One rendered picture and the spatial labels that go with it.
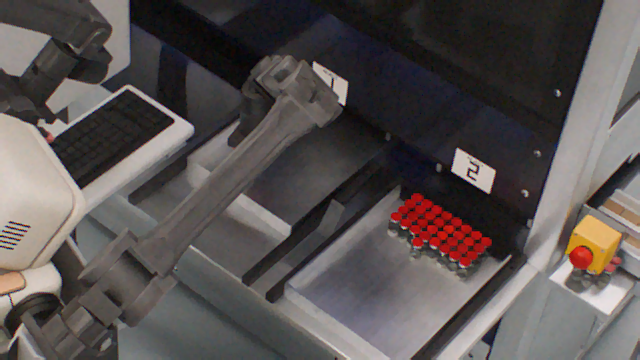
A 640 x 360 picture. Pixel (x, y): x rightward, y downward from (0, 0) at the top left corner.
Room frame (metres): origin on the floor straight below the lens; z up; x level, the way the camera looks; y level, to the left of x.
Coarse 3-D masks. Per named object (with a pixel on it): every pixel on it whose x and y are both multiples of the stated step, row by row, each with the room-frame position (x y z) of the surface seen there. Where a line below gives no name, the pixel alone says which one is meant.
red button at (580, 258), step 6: (570, 252) 1.47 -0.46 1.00; (576, 252) 1.46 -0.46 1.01; (582, 252) 1.46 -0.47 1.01; (588, 252) 1.47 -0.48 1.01; (570, 258) 1.46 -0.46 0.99; (576, 258) 1.46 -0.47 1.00; (582, 258) 1.45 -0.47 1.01; (588, 258) 1.46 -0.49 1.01; (576, 264) 1.45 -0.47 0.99; (582, 264) 1.45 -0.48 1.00; (588, 264) 1.45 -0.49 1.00
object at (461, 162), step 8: (456, 152) 1.64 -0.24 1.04; (464, 152) 1.64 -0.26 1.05; (456, 160) 1.64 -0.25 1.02; (464, 160) 1.63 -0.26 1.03; (472, 160) 1.63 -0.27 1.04; (456, 168) 1.64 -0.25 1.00; (464, 168) 1.63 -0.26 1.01; (472, 168) 1.62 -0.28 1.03; (480, 168) 1.61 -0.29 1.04; (488, 168) 1.61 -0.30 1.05; (464, 176) 1.63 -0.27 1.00; (472, 176) 1.62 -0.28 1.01; (480, 176) 1.61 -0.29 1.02; (488, 176) 1.60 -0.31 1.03; (480, 184) 1.61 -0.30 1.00; (488, 184) 1.60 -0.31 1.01; (488, 192) 1.60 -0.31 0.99
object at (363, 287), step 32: (384, 224) 1.59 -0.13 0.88; (320, 256) 1.46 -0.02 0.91; (352, 256) 1.50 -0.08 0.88; (384, 256) 1.51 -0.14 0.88; (288, 288) 1.38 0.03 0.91; (320, 288) 1.41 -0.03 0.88; (352, 288) 1.42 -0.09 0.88; (384, 288) 1.43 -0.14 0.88; (416, 288) 1.44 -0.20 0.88; (448, 288) 1.45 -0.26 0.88; (480, 288) 1.44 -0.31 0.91; (320, 320) 1.34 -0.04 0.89; (352, 320) 1.35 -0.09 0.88; (384, 320) 1.36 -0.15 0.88; (416, 320) 1.37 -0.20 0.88; (448, 320) 1.35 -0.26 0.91; (384, 352) 1.27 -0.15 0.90; (416, 352) 1.28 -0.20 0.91
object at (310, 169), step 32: (320, 128) 1.83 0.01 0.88; (352, 128) 1.84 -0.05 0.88; (192, 160) 1.66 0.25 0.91; (288, 160) 1.72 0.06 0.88; (320, 160) 1.74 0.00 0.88; (352, 160) 1.75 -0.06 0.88; (256, 192) 1.63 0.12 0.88; (288, 192) 1.64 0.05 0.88; (320, 192) 1.65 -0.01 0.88; (288, 224) 1.53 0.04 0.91
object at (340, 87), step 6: (318, 66) 1.82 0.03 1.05; (318, 72) 1.82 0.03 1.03; (324, 72) 1.82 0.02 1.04; (330, 72) 1.81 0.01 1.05; (324, 78) 1.82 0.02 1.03; (330, 78) 1.81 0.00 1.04; (336, 78) 1.80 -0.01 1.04; (342, 78) 1.79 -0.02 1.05; (330, 84) 1.81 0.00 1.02; (336, 84) 1.80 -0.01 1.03; (342, 84) 1.79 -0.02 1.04; (336, 90) 1.80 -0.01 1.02; (342, 90) 1.79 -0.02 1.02; (342, 96) 1.79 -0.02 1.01; (342, 102) 1.79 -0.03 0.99
